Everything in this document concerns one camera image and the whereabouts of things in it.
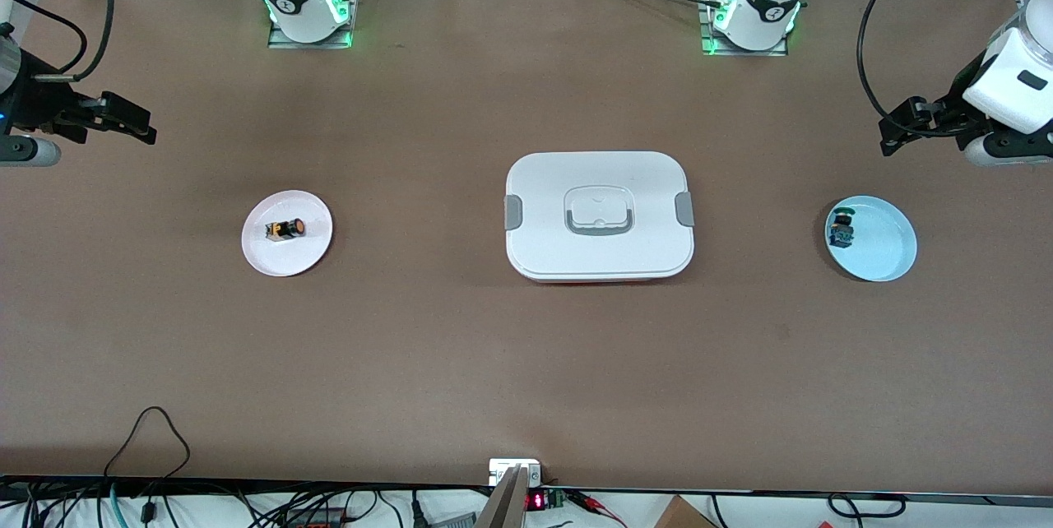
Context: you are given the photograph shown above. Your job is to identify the white lidded box grey clasps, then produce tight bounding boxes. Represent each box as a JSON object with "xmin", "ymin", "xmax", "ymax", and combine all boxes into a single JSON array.
[{"xmin": 503, "ymin": 151, "xmax": 696, "ymax": 283}]

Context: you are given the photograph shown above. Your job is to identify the light blue round plate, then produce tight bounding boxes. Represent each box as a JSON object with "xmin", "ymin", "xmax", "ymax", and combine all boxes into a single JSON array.
[{"xmin": 824, "ymin": 195, "xmax": 918, "ymax": 283}]

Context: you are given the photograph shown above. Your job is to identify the pink round plate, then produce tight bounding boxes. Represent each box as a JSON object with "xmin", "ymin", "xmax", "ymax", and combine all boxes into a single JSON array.
[{"xmin": 241, "ymin": 190, "xmax": 334, "ymax": 278}]

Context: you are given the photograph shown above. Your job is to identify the brown cardboard piece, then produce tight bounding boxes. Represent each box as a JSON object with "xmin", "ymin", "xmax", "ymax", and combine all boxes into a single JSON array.
[{"xmin": 653, "ymin": 495, "xmax": 718, "ymax": 528}]

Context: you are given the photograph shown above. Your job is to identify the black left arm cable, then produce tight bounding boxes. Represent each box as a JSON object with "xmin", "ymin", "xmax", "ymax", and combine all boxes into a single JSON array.
[{"xmin": 856, "ymin": 0, "xmax": 947, "ymax": 138}]

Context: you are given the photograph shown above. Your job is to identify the green push button switch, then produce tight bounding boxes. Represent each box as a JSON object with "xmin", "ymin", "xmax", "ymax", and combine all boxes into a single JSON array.
[{"xmin": 828, "ymin": 206, "xmax": 856, "ymax": 248}]

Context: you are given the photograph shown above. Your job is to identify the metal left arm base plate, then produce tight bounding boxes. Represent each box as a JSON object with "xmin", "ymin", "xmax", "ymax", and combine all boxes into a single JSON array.
[{"xmin": 698, "ymin": 0, "xmax": 790, "ymax": 58}]

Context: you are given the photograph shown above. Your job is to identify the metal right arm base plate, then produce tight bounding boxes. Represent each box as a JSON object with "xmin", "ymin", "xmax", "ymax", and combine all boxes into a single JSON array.
[{"xmin": 267, "ymin": 0, "xmax": 362, "ymax": 49}]

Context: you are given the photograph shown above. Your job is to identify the black looped table edge cable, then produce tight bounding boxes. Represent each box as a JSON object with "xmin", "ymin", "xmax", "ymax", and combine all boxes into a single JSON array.
[{"xmin": 102, "ymin": 405, "xmax": 193, "ymax": 481}]

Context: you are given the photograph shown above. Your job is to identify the black coiled floor cable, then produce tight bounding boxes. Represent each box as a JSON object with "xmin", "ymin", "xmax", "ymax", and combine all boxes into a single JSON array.
[{"xmin": 826, "ymin": 493, "xmax": 907, "ymax": 520}]

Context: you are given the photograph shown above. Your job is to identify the red clip lead wires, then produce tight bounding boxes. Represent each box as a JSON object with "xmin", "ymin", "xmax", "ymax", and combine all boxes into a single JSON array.
[{"xmin": 568, "ymin": 489, "xmax": 628, "ymax": 527}]

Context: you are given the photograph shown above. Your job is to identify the aluminium camera mount bar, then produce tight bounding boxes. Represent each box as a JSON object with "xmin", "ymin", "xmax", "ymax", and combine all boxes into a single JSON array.
[{"xmin": 475, "ymin": 458, "xmax": 544, "ymax": 528}]

